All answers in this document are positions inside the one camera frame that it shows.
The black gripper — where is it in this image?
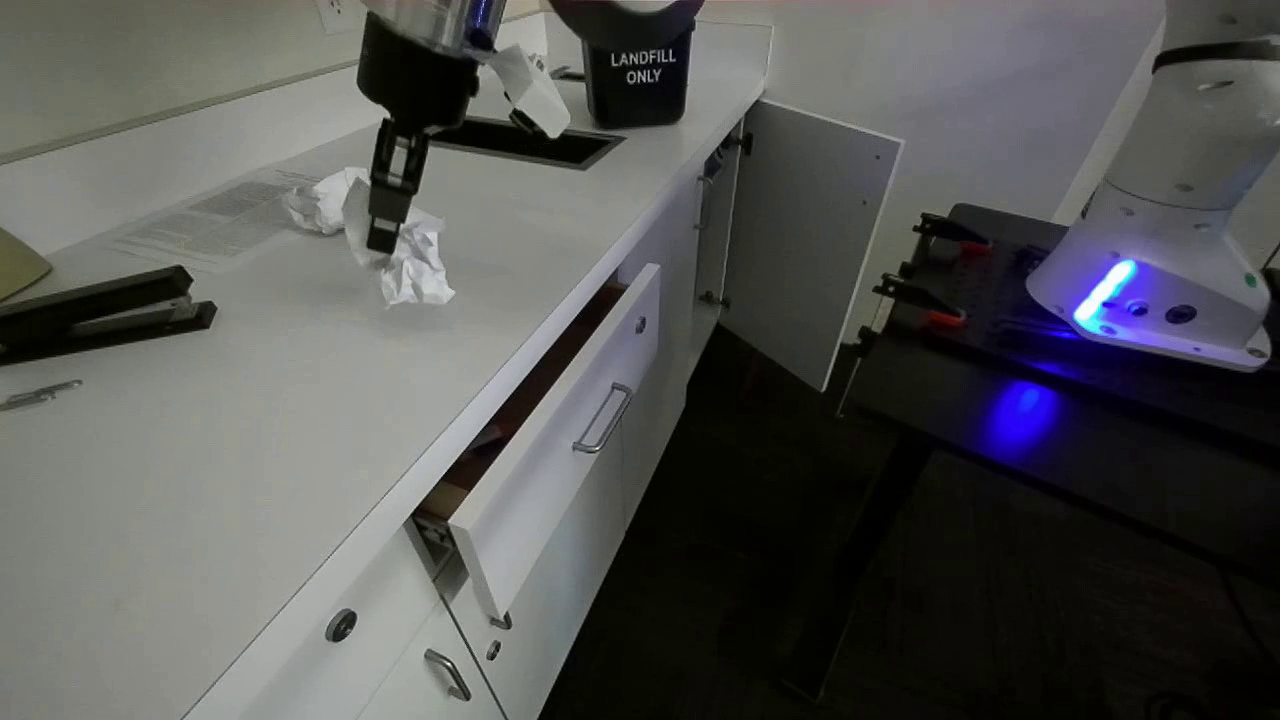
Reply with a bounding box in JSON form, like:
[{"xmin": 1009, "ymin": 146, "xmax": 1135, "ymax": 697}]
[{"xmin": 357, "ymin": 6, "xmax": 476, "ymax": 254}]

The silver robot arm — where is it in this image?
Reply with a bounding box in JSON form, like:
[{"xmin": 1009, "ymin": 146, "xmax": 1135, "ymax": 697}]
[{"xmin": 357, "ymin": 0, "xmax": 504, "ymax": 254}]

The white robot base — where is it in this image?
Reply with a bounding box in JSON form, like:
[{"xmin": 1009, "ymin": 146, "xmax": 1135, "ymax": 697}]
[{"xmin": 1023, "ymin": 36, "xmax": 1280, "ymax": 370}]

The crumpled white paper far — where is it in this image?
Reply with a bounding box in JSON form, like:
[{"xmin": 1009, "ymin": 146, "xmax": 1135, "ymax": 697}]
[{"xmin": 283, "ymin": 169, "xmax": 369, "ymax": 235}]

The crumpled white paper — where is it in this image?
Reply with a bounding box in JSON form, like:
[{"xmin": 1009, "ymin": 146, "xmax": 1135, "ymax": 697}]
[
  {"xmin": 283, "ymin": 169, "xmax": 369, "ymax": 235},
  {"xmin": 343, "ymin": 213, "xmax": 453, "ymax": 307}
]

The crumpled white paper near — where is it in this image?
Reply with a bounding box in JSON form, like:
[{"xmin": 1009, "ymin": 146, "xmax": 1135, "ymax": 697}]
[{"xmin": 343, "ymin": 213, "xmax": 453, "ymax": 307}]

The black landfill bin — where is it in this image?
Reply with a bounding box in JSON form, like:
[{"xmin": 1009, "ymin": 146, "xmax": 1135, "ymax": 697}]
[{"xmin": 580, "ymin": 6, "xmax": 693, "ymax": 129}]

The black stapler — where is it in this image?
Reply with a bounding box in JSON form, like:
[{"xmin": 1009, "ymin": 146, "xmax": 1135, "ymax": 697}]
[{"xmin": 0, "ymin": 262, "xmax": 218, "ymax": 363}]

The open white drawer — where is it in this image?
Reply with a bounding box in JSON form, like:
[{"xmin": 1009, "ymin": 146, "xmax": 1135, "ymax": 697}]
[{"xmin": 419, "ymin": 262, "xmax": 665, "ymax": 620}]

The yellow green pad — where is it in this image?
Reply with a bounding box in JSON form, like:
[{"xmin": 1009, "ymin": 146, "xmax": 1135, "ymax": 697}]
[{"xmin": 0, "ymin": 226, "xmax": 53, "ymax": 299}]

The open white cabinet door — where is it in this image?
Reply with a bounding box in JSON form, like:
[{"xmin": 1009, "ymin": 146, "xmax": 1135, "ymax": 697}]
[{"xmin": 725, "ymin": 101, "xmax": 905, "ymax": 390}]

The silver pen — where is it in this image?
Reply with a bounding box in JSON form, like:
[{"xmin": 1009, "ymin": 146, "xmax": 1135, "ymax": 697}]
[{"xmin": 0, "ymin": 378, "xmax": 86, "ymax": 411}]

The red black clamp upper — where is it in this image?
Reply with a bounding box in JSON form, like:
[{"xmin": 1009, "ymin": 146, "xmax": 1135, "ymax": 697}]
[{"xmin": 913, "ymin": 213, "xmax": 994, "ymax": 254}]

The red black clamp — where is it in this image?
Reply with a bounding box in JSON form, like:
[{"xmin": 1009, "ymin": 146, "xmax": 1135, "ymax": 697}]
[
  {"xmin": 913, "ymin": 213, "xmax": 994, "ymax": 254},
  {"xmin": 872, "ymin": 274, "xmax": 969, "ymax": 330}
]

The red black clamp lower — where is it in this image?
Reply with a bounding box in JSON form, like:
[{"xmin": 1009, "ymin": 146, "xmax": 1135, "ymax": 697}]
[{"xmin": 872, "ymin": 274, "xmax": 969, "ymax": 330}]

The black robot cart table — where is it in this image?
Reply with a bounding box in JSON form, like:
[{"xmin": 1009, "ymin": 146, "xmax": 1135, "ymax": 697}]
[{"xmin": 847, "ymin": 202, "xmax": 1280, "ymax": 582}]

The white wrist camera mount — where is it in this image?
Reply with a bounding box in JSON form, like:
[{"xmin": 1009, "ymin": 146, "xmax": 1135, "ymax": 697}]
[{"xmin": 484, "ymin": 43, "xmax": 571, "ymax": 140}]

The lower drawer handle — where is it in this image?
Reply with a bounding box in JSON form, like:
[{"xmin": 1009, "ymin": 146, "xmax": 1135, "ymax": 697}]
[{"xmin": 424, "ymin": 646, "xmax": 471, "ymax": 700}]

